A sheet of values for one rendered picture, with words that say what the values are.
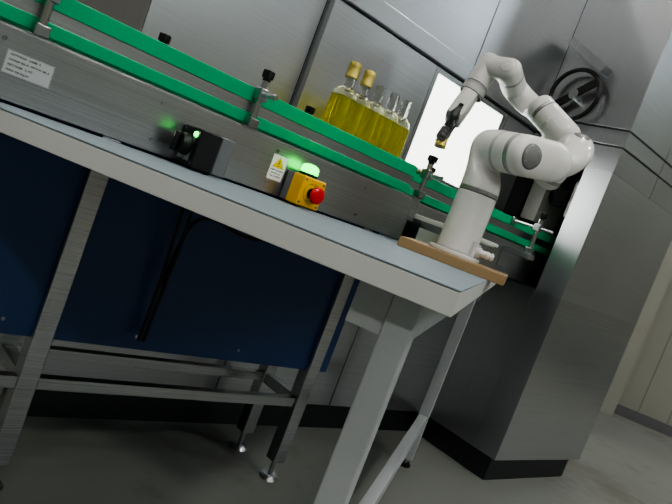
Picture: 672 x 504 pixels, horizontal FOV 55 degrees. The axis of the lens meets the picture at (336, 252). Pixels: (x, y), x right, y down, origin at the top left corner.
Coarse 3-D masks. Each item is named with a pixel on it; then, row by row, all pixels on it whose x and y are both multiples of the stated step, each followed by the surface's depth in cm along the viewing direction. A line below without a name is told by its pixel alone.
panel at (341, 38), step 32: (320, 32) 181; (352, 32) 186; (384, 32) 194; (320, 64) 183; (384, 64) 197; (416, 64) 205; (320, 96) 186; (384, 96) 201; (416, 96) 209; (416, 128) 214
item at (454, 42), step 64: (128, 0) 162; (192, 0) 158; (256, 0) 168; (320, 0) 180; (384, 0) 194; (448, 0) 210; (512, 0) 229; (576, 0) 251; (256, 64) 174; (448, 64) 215; (512, 128) 250; (512, 192) 263
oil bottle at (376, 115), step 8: (376, 104) 181; (376, 112) 181; (384, 112) 183; (368, 120) 181; (376, 120) 182; (368, 128) 181; (376, 128) 183; (360, 136) 181; (368, 136) 182; (376, 136) 184
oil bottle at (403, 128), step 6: (402, 120) 189; (402, 126) 189; (408, 126) 191; (396, 132) 189; (402, 132) 190; (408, 132) 192; (396, 138) 189; (402, 138) 191; (390, 144) 189; (396, 144) 190; (402, 144) 192; (390, 150) 189; (396, 150) 191; (396, 156) 191
